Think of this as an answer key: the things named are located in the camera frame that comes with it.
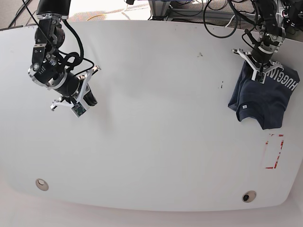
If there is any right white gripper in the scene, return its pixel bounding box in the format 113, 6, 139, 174
50, 66, 100, 111

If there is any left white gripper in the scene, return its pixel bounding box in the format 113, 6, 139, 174
232, 49, 284, 81

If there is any dark blue t-shirt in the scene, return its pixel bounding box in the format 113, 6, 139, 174
228, 61, 300, 130

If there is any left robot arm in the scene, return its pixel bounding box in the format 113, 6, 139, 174
232, 0, 285, 84

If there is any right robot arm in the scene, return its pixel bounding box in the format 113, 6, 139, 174
28, 0, 100, 117

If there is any red tape rectangle marking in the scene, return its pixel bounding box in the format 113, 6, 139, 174
262, 134, 285, 169

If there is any left table grommet hole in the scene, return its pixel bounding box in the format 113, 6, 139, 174
35, 179, 49, 192

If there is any table grommet hole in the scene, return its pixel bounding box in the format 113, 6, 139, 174
35, 179, 49, 192
242, 191, 257, 203

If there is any right table grommet hole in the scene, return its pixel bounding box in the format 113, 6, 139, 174
242, 191, 257, 203

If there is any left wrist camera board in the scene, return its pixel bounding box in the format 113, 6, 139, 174
256, 71, 266, 84

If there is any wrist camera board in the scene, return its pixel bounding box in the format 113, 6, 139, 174
256, 71, 266, 84
71, 103, 86, 117

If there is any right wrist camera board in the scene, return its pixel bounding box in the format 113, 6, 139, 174
71, 103, 86, 117

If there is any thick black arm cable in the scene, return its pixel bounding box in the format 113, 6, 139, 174
203, 0, 258, 38

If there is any aluminium frame rail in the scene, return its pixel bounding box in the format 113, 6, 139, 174
149, 0, 258, 24

